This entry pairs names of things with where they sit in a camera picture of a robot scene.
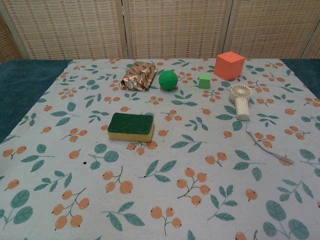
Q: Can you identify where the white handheld fan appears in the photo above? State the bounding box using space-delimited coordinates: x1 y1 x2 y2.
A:
229 84 252 122

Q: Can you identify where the thin white lanyard cord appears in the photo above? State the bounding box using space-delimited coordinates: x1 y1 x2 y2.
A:
246 129 295 166

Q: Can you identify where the gold foil snack packet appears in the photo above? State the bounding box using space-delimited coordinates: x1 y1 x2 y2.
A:
121 61 158 92

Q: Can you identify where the green and yellow sponge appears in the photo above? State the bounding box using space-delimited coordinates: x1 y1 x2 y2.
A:
107 112 156 144

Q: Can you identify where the fruit and leaf print tablecloth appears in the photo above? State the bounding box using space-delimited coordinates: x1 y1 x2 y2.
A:
0 57 320 240

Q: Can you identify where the small green cube block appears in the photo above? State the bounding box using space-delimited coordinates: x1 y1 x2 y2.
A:
198 73 212 90

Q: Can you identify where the orange cube block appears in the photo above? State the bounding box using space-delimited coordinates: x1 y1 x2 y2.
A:
213 51 246 82

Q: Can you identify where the teal fabric table cover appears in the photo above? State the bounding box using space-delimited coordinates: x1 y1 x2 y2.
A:
0 59 74 145

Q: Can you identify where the woven bamboo folding screen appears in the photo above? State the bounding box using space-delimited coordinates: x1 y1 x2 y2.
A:
0 0 320 64

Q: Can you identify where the green ball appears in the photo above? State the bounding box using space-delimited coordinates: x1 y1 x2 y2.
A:
158 69 179 91

